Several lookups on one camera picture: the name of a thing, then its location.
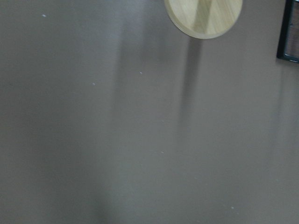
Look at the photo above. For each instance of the wooden mug tree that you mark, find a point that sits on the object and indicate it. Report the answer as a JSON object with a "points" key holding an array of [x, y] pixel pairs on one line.
{"points": [[204, 19]]}

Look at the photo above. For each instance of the wine glass rack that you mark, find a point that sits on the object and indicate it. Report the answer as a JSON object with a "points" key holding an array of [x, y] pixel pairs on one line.
{"points": [[288, 45]]}

